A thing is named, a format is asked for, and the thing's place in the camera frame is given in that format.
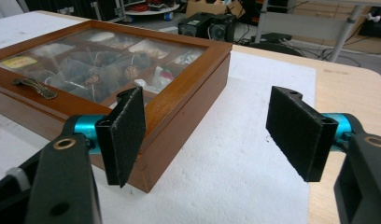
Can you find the black round stool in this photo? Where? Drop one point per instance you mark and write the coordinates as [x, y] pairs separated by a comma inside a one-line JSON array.
[[275, 49]]

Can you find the small cardboard box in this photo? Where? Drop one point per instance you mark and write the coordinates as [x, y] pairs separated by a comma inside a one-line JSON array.
[[207, 7]]

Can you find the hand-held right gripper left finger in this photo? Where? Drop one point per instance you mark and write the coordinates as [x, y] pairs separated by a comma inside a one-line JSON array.
[[126, 137]]

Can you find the round white table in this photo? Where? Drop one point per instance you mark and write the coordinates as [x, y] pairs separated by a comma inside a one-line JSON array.
[[154, 11]]

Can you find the white foam board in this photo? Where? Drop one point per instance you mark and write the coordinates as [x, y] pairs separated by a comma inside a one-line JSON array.
[[226, 155]]

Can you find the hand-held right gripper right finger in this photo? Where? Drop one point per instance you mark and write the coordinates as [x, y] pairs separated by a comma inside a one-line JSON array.
[[294, 130]]

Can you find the black computer tower, green label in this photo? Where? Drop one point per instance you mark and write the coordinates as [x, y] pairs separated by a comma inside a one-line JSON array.
[[194, 26]]

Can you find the wooden tea box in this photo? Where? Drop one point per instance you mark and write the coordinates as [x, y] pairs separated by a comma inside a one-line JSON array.
[[185, 93]]

